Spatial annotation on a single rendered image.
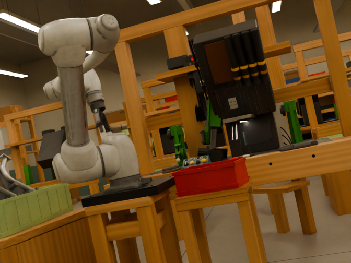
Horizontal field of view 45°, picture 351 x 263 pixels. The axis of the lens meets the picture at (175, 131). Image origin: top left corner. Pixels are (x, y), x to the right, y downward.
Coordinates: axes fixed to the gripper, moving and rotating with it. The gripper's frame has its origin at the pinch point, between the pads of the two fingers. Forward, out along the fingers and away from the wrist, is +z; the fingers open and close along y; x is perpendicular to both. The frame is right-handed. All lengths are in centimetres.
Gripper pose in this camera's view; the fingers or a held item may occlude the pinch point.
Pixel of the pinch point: (107, 139)
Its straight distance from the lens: 220.7
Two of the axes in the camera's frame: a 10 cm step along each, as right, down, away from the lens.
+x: -9.3, 3.5, 0.6
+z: 3.3, 9.1, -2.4
